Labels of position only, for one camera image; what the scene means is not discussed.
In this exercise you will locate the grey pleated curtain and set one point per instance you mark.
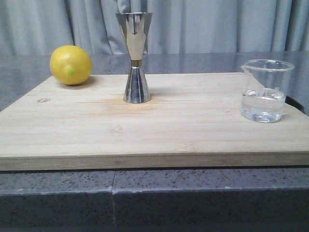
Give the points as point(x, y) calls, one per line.
point(38, 27)

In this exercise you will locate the steel hourglass jigger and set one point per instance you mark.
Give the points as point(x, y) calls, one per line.
point(135, 28)

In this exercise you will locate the black board handle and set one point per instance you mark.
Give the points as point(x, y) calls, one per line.
point(290, 101)

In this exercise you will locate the light wooden cutting board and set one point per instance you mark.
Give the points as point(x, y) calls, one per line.
point(192, 120)

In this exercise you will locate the yellow lemon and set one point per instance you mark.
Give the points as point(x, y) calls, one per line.
point(70, 65)

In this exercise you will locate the clear glass beaker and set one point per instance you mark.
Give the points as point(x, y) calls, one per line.
point(265, 89)

